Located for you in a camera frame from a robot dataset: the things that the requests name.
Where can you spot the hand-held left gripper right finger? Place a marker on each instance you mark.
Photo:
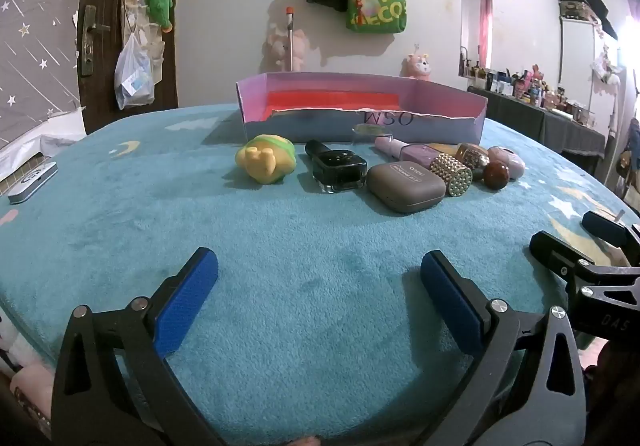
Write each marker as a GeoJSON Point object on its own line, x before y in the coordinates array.
{"type": "Point", "coordinates": [450, 306]}

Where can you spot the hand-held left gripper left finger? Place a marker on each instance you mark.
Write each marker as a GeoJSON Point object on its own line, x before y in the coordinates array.
{"type": "Point", "coordinates": [187, 301]}

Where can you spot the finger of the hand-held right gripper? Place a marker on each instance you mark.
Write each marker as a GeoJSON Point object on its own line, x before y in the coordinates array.
{"type": "Point", "coordinates": [605, 228]}
{"type": "Point", "coordinates": [555, 251]}

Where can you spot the dark red ball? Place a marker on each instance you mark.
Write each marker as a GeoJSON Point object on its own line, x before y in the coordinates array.
{"type": "Point", "coordinates": [496, 175]}

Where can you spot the pale pink oval case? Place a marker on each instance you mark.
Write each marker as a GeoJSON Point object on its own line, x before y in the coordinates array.
{"type": "Point", "coordinates": [510, 161]}

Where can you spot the grey eyeshadow case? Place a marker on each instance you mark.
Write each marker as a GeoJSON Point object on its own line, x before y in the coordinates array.
{"type": "Point", "coordinates": [405, 186]}

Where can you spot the gold studded cylinder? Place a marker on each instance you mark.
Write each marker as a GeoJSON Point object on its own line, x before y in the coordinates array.
{"type": "Point", "coordinates": [450, 174]}

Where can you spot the amber round disc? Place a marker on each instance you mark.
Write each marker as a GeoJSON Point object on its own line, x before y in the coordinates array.
{"type": "Point", "coordinates": [442, 148]}

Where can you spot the purple nail polish bottle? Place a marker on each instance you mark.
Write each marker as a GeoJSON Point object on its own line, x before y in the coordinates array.
{"type": "Point", "coordinates": [417, 156]}

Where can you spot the yellow green toy figure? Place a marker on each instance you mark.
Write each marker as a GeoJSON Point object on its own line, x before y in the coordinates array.
{"type": "Point", "coordinates": [265, 159]}

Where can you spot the black nail polish bottle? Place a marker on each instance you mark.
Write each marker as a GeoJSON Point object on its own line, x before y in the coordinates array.
{"type": "Point", "coordinates": [340, 169]}

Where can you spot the clear round lid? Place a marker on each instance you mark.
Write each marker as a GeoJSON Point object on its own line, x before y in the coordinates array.
{"type": "Point", "coordinates": [367, 129]}

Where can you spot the purple cardboard box red inside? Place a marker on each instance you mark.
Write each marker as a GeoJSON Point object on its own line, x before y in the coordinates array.
{"type": "Point", "coordinates": [310, 124]}

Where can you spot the person's right forearm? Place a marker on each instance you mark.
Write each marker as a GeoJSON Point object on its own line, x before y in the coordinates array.
{"type": "Point", "coordinates": [615, 391]}

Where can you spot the table with dark cloth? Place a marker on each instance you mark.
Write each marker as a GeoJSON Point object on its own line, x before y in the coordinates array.
{"type": "Point", "coordinates": [550, 126]}

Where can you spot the white pink plush toy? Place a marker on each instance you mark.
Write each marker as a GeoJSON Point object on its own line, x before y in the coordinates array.
{"type": "Point", "coordinates": [607, 69]}

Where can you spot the row of cosmetic bottles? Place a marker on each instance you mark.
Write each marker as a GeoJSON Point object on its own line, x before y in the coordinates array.
{"type": "Point", "coordinates": [525, 86]}

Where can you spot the tall framed mirror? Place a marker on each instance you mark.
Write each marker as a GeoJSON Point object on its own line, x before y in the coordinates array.
{"type": "Point", "coordinates": [580, 56]}

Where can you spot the clear plastic bag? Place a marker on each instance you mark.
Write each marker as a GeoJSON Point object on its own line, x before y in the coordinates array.
{"type": "Point", "coordinates": [132, 81]}

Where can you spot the dark brown door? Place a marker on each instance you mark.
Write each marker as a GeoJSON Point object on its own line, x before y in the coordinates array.
{"type": "Point", "coordinates": [100, 91]}

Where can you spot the black hanging garment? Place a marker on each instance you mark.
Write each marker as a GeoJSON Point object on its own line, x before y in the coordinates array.
{"type": "Point", "coordinates": [595, 1]}

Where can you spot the pink horned plush toy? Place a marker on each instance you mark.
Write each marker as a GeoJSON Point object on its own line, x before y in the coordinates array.
{"type": "Point", "coordinates": [419, 66]}

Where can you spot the pink curtain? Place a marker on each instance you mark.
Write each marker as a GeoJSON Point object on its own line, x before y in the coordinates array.
{"type": "Point", "coordinates": [485, 26]}

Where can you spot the pink plush bear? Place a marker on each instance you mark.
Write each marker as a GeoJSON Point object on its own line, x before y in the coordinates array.
{"type": "Point", "coordinates": [300, 46]}

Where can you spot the mop with orange grip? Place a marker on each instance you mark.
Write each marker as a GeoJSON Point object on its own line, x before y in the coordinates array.
{"type": "Point", "coordinates": [290, 41]}

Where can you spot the green plush crocodile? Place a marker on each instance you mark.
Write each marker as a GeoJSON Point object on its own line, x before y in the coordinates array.
{"type": "Point", "coordinates": [160, 1]}

